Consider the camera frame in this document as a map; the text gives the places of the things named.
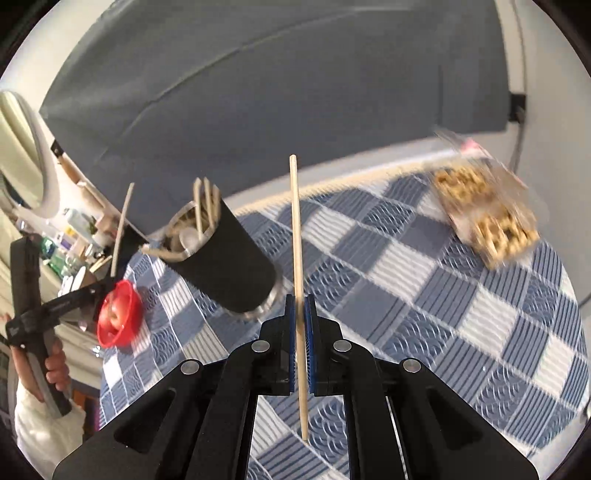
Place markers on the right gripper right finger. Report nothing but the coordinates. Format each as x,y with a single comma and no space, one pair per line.
402,420

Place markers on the black metal utensil cup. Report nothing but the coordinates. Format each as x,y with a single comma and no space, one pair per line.
228,267

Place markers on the left hand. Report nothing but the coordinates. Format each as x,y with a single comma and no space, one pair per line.
57,370

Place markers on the red bowl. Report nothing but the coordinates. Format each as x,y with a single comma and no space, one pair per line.
120,316

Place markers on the blue white patterned tablecloth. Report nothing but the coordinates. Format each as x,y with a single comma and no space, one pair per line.
383,261

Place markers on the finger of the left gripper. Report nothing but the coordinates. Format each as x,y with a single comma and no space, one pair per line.
88,299

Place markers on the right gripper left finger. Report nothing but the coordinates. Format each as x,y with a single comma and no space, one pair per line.
197,421

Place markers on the wooden chopstick short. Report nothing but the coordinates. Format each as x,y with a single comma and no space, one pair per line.
212,203

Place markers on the white ceramic soup spoon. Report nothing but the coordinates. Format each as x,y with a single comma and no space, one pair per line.
190,239

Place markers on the wooden chopstick long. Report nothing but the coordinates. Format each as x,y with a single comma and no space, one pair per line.
298,267

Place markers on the grey backdrop board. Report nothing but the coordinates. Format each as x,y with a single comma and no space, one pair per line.
159,93

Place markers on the wooden chopstick crossed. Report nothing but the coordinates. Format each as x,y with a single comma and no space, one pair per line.
197,208

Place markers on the clear box of cookies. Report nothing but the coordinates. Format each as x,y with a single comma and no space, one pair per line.
489,206

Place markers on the white forearm sleeve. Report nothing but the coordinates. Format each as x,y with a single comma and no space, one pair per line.
45,441

